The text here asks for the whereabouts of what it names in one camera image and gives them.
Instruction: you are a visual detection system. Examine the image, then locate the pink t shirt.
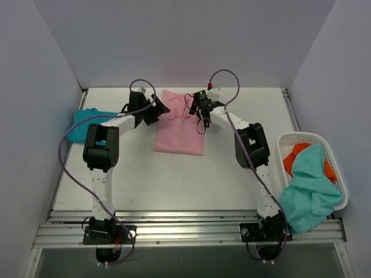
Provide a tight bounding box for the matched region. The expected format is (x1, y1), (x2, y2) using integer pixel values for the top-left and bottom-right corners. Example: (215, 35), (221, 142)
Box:
(154, 90), (203, 156)

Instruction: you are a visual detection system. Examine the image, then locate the aluminium mounting rail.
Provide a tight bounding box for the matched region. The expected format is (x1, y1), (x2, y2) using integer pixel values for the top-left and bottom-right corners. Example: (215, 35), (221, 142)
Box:
(32, 208), (347, 248)

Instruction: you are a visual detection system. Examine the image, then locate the white plastic laundry basket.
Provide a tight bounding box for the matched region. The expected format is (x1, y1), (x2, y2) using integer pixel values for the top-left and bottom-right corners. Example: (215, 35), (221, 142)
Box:
(277, 131), (348, 211)

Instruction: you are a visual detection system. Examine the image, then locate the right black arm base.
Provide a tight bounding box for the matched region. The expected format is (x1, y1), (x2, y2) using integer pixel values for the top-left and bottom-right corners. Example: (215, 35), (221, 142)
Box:
(239, 211), (293, 265)

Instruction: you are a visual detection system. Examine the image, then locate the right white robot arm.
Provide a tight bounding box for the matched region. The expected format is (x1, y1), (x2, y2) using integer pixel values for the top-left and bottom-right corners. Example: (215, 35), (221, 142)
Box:
(190, 88), (280, 239)

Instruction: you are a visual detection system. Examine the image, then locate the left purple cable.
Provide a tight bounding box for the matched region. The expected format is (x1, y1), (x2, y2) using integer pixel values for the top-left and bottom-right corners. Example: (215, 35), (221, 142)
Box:
(56, 79), (158, 265)

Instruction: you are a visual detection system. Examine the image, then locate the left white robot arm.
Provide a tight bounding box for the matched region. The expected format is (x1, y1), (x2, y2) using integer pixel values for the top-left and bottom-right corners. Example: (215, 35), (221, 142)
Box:
(83, 87), (170, 221)

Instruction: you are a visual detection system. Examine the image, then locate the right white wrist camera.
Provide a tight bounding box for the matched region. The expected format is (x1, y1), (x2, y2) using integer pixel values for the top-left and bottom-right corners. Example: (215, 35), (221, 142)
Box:
(206, 82), (221, 101)

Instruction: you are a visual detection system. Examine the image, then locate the folded teal t shirt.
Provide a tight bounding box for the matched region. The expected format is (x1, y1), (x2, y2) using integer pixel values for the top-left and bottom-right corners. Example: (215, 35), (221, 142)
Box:
(67, 108), (117, 144)

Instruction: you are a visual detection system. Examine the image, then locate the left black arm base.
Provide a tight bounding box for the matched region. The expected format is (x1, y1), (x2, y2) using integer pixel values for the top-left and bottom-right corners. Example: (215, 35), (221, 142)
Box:
(81, 217), (137, 265)

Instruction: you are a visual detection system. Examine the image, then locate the light turquoise t shirt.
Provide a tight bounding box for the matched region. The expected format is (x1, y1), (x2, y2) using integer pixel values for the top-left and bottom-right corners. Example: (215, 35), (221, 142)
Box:
(279, 144), (343, 233)

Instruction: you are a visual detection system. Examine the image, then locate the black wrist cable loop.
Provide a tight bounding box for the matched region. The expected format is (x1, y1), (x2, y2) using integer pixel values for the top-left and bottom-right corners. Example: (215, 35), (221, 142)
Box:
(184, 92), (211, 135)

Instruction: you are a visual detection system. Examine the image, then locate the orange t shirt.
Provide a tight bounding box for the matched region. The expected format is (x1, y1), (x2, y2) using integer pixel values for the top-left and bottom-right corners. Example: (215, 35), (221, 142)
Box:
(283, 142), (337, 184)

